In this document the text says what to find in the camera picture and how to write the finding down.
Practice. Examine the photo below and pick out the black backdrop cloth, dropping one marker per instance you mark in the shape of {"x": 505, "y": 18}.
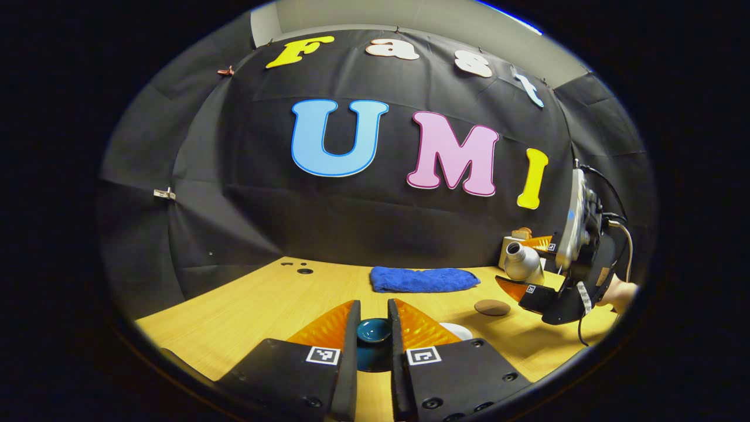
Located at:
{"x": 351, "y": 223}

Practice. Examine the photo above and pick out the toast slice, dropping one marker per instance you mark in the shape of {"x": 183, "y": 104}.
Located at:
{"x": 521, "y": 233}

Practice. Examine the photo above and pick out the dark teal teacup lid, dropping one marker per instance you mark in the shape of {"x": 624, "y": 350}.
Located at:
{"x": 374, "y": 331}

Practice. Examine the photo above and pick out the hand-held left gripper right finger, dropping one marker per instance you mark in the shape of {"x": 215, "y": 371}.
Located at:
{"x": 398, "y": 375}

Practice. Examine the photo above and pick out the small red clip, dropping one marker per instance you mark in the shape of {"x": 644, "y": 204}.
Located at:
{"x": 225, "y": 71}

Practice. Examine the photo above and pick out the silver green water bottle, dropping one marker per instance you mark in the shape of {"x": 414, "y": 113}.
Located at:
{"x": 523, "y": 264}

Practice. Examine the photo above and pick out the blue towel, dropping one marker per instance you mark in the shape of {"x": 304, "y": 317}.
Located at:
{"x": 422, "y": 279}

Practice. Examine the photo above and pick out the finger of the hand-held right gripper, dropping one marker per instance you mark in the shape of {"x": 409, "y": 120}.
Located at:
{"x": 530, "y": 293}
{"x": 542, "y": 242}

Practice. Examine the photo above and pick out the small white clip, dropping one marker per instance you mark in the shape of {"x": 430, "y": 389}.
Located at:
{"x": 164, "y": 193}

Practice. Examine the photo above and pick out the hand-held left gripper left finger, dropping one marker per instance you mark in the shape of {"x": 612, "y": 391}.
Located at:
{"x": 348, "y": 375}

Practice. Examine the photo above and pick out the round brown coaster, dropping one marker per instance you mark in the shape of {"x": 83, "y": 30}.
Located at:
{"x": 492, "y": 307}

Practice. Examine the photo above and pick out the white toaster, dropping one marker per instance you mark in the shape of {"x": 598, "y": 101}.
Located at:
{"x": 505, "y": 255}

